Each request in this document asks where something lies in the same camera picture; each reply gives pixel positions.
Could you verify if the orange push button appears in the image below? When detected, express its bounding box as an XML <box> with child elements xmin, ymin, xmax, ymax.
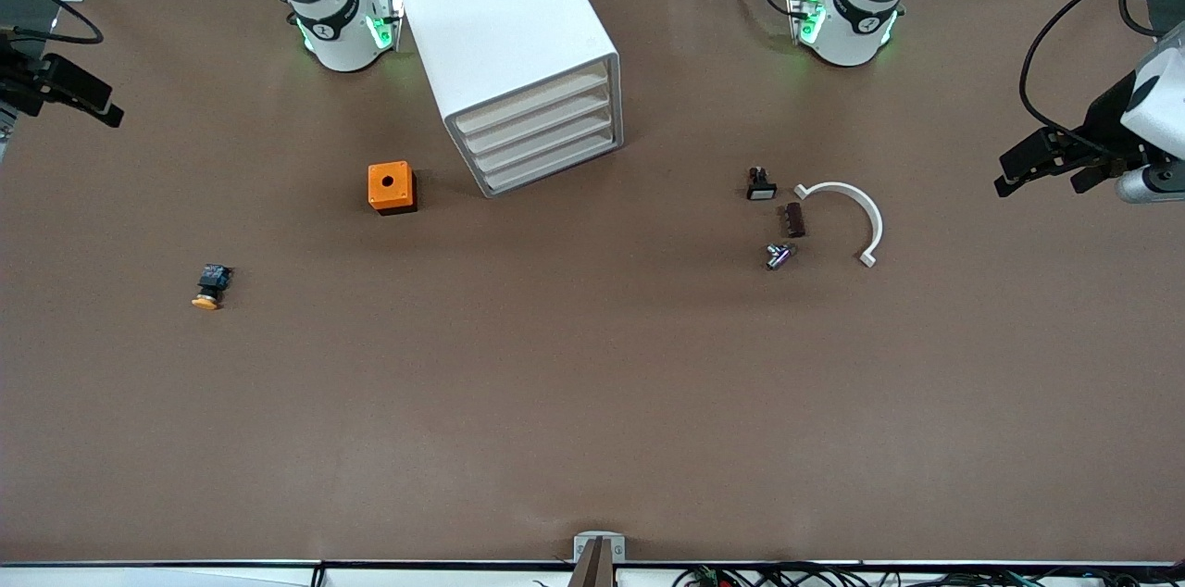
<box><xmin>192</xmin><ymin>264</ymin><xmax>234</xmax><ymax>311</ymax></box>

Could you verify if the white plastic drawer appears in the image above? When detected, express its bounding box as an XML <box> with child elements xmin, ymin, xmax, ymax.
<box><xmin>449</xmin><ymin>57</ymin><xmax>619</xmax><ymax>136</ymax></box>
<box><xmin>479</xmin><ymin>126</ymin><xmax>623</xmax><ymax>197</ymax></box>
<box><xmin>469</xmin><ymin>106</ymin><xmax>621</xmax><ymax>175</ymax></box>
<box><xmin>460</xmin><ymin>85</ymin><xmax>619</xmax><ymax>155</ymax></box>

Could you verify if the white drawer cabinet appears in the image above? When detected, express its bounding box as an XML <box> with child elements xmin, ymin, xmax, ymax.
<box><xmin>389</xmin><ymin>0</ymin><xmax>624</xmax><ymax>199</ymax></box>

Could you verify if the orange box with hole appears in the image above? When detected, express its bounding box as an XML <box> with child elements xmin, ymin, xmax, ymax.
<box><xmin>368</xmin><ymin>161</ymin><xmax>418</xmax><ymax>216</ymax></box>

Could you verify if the brown table mat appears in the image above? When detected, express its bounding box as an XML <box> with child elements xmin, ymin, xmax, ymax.
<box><xmin>0</xmin><ymin>0</ymin><xmax>1185</xmax><ymax>565</ymax></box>

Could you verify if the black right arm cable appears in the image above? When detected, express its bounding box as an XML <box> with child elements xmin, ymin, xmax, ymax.
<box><xmin>0</xmin><ymin>0</ymin><xmax>103</xmax><ymax>44</ymax></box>

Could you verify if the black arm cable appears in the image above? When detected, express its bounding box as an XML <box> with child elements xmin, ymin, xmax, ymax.
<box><xmin>0</xmin><ymin>0</ymin><xmax>103</xmax><ymax>44</ymax></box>
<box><xmin>1018</xmin><ymin>0</ymin><xmax>1185</xmax><ymax>153</ymax></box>

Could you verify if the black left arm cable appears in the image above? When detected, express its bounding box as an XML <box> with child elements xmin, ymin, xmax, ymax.
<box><xmin>1018</xmin><ymin>0</ymin><xmax>1185</xmax><ymax>153</ymax></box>

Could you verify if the white curved plastic bracket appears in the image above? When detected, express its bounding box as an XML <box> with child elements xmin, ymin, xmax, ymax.
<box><xmin>794</xmin><ymin>182</ymin><xmax>885</xmax><ymax>269</ymax></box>

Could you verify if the black cable bundle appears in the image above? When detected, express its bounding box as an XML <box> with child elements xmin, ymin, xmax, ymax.
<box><xmin>671</xmin><ymin>562</ymin><xmax>1185</xmax><ymax>587</ymax></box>

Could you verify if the metal bracket with post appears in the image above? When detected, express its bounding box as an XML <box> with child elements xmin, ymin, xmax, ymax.
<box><xmin>569</xmin><ymin>531</ymin><xmax>627</xmax><ymax>587</ymax></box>

